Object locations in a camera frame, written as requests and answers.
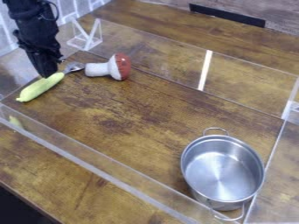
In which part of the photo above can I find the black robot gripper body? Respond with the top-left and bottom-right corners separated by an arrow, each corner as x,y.
3,0 -> 62,55

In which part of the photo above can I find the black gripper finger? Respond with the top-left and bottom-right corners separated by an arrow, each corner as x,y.
41,54 -> 63,78
26,49 -> 41,72

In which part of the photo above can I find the red and white toy mushroom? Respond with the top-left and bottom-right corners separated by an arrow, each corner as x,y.
86,52 -> 131,81

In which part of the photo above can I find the black strip on table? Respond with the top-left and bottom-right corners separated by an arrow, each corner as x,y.
190,3 -> 268,28

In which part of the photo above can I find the stainless steel pot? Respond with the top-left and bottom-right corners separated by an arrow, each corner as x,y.
181,127 -> 266,221

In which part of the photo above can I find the clear acrylic triangle bracket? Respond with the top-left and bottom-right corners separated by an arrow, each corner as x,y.
67,18 -> 103,51

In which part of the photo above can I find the clear acrylic barrier wall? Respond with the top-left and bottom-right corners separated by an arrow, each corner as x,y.
0,19 -> 299,224

